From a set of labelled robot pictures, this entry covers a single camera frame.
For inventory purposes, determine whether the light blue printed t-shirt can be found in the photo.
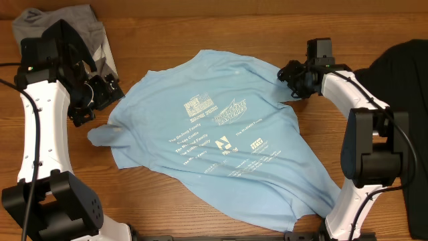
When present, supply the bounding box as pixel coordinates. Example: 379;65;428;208
88;50;340;232

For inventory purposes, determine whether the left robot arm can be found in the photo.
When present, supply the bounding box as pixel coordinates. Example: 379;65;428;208
1;36;140;240

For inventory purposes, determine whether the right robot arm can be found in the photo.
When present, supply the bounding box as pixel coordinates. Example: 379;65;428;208
277;38;415;240

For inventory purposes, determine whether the folded black garment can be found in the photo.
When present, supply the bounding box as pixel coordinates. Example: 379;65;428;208
41;19;97;72

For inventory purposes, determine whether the black t-shirt at right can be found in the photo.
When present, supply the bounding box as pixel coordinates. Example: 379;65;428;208
354;39;427;240

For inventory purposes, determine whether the folded grey garment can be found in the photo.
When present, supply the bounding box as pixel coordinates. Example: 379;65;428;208
12;5;118;78

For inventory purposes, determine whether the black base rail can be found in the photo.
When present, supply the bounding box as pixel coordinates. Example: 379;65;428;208
132;232;333;241

